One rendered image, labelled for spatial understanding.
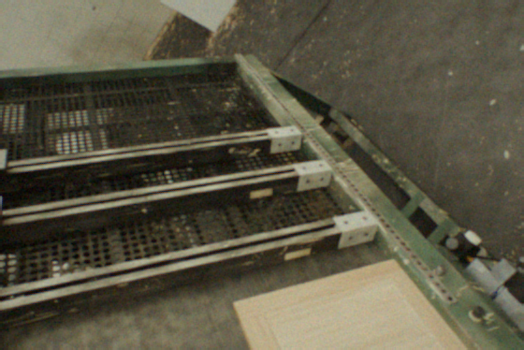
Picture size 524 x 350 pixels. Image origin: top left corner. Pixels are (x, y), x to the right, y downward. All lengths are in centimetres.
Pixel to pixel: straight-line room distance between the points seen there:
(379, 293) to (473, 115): 137
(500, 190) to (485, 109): 42
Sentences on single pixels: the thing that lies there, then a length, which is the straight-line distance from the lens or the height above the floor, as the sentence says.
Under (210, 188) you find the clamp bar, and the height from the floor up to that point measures 129.
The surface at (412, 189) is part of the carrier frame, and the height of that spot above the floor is 18.
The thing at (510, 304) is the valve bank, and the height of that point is 74.
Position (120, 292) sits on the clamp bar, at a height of 154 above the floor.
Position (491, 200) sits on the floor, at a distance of 221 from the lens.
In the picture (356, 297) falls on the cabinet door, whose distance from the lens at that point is 119.
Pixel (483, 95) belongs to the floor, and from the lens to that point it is 241.
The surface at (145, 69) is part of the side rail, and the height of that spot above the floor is 130.
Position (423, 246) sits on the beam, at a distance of 135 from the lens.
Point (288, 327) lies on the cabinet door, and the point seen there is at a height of 122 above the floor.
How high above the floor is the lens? 199
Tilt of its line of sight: 37 degrees down
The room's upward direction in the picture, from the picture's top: 70 degrees counter-clockwise
